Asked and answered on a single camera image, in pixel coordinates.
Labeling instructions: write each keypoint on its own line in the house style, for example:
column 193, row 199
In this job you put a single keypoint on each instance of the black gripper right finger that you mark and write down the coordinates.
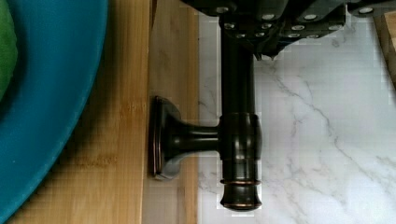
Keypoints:
column 291, row 20

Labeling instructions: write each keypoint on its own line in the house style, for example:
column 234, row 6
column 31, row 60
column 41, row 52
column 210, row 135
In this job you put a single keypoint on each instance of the wooden drawer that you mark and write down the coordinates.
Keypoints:
column 102, row 175

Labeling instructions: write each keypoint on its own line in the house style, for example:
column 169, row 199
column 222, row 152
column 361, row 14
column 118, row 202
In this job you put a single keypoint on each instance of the dark bronze drawer handle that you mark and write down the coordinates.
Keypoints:
column 237, row 138

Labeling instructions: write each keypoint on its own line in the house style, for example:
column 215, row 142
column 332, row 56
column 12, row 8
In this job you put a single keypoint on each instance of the green object on plate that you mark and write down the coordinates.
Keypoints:
column 8, row 47

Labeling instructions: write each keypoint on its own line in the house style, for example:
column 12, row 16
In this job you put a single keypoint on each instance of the wooden block at right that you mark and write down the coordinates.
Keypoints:
column 386, row 31

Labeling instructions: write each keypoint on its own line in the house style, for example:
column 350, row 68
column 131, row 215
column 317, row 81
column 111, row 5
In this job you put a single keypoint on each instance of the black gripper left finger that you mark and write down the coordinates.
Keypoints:
column 255, row 24

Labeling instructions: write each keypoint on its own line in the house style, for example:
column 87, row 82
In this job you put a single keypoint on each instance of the blue plate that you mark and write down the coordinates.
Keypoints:
column 60, row 43

